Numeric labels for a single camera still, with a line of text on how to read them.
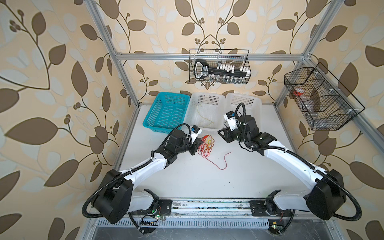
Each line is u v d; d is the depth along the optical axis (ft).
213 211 2.42
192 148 2.37
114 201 1.35
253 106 3.77
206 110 3.90
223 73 2.72
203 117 3.68
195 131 2.31
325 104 2.39
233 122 2.29
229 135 2.28
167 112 3.81
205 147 2.65
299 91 2.64
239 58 2.99
